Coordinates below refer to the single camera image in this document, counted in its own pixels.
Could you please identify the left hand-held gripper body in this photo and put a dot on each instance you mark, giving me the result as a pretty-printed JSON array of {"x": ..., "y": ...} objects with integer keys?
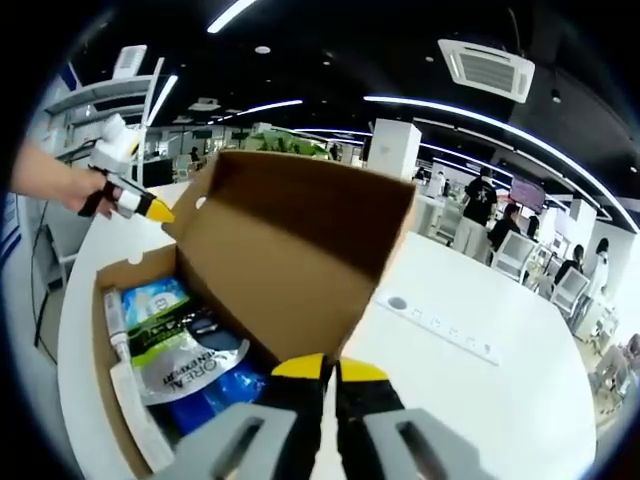
[{"x": 115, "y": 147}]

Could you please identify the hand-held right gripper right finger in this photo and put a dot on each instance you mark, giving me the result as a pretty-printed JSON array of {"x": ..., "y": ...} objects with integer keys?
[{"x": 400, "y": 445}]

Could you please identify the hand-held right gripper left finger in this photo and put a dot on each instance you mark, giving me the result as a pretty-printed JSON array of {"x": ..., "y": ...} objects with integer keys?
[{"x": 235, "y": 445}]

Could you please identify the small blue pad pack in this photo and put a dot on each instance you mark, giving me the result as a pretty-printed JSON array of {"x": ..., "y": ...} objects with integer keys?
[{"x": 220, "y": 400}]

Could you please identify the black green silver pouch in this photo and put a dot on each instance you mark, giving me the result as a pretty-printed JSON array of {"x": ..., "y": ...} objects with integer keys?
[{"x": 185, "y": 375}]

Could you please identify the blue white wipes pack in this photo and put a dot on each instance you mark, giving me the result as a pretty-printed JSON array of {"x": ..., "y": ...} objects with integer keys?
[{"x": 150, "y": 302}]

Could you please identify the brown cardboard shoe box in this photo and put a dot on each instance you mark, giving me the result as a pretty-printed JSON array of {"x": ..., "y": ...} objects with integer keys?
[{"x": 300, "y": 225}]

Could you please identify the person's left hand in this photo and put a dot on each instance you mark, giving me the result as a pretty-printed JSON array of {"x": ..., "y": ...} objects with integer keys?
[{"x": 82, "y": 192}]

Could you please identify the grey metal shelf rack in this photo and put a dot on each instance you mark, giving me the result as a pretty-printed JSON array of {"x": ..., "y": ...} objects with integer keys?
[{"x": 100, "y": 92}]

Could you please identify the white louvered device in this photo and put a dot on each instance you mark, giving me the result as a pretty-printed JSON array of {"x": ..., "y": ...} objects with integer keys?
[{"x": 130, "y": 62}]

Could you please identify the white table socket strip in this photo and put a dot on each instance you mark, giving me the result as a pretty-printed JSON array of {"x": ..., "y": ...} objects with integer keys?
[{"x": 450, "y": 332}]

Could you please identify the green potted plant white pot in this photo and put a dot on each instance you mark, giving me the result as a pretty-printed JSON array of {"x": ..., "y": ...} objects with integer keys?
[{"x": 285, "y": 142}]

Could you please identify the short ceiling light strip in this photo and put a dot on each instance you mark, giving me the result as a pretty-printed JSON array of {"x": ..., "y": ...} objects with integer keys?
[{"x": 275, "y": 107}]

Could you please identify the straight ceiling light strip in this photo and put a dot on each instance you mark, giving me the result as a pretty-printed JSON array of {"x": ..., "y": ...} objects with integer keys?
[{"x": 232, "y": 16}]

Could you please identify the white office chair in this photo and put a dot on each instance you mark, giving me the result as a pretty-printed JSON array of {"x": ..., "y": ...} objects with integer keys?
[
  {"x": 515, "y": 255},
  {"x": 570, "y": 295}
]

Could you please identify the white square column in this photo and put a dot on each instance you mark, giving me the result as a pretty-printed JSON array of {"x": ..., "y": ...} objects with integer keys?
[{"x": 395, "y": 145}]

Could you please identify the purple monitor screen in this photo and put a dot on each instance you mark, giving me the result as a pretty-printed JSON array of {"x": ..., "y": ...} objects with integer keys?
[{"x": 527, "y": 194}]

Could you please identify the long curved ceiling light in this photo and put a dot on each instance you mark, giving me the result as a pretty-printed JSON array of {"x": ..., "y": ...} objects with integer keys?
[{"x": 425, "y": 103}]

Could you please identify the white ceiling air conditioner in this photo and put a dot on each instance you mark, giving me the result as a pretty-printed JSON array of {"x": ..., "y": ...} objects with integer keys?
[{"x": 487, "y": 70}]

